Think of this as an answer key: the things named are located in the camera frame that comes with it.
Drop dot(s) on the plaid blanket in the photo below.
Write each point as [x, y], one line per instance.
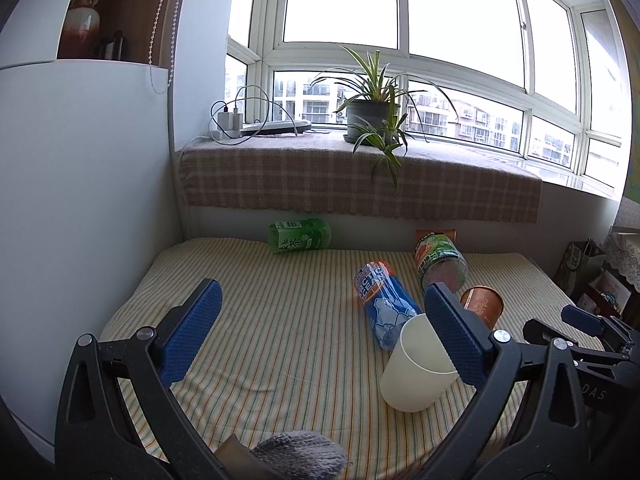
[325, 180]

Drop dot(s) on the white cabinet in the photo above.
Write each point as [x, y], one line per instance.
[85, 200]

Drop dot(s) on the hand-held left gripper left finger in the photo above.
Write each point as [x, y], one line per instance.
[192, 332]

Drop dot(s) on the white window frame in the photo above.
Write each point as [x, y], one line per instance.
[402, 57]

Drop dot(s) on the green plastic bottle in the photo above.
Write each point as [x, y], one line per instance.
[300, 235]

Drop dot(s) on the grey knitted cloth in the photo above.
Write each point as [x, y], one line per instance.
[300, 452]

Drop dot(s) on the striped bed sheet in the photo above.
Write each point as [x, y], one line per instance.
[280, 330]

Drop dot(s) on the white lace cloth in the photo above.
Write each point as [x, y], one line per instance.
[622, 257]

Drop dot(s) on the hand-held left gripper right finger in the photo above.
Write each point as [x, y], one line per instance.
[455, 335]

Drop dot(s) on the white power strip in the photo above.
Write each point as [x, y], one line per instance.
[222, 136]

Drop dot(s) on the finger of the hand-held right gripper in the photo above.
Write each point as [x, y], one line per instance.
[537, 331]
[582, 319]

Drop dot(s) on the potted spider plant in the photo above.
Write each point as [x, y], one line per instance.
[372, 115]

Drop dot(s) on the white flat device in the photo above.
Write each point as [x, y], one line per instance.
[277, 126]

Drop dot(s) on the paper bag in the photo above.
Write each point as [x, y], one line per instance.
[580, 267]

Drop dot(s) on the copper cup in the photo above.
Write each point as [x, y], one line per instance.
[482, 305]

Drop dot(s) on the dark objects on shelf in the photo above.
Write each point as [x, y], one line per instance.
[111, 46]

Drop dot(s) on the blue plastic bottle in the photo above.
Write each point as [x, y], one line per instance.
[382, 302]

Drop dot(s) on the brown ceramic vase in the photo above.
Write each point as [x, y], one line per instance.
[82, 20]

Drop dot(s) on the brown flat object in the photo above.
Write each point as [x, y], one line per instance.
[235, 460]

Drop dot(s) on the white cup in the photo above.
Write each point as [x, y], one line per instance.
[412, 375]

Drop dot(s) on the green label plastic jar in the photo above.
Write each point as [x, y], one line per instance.
[441, 260]

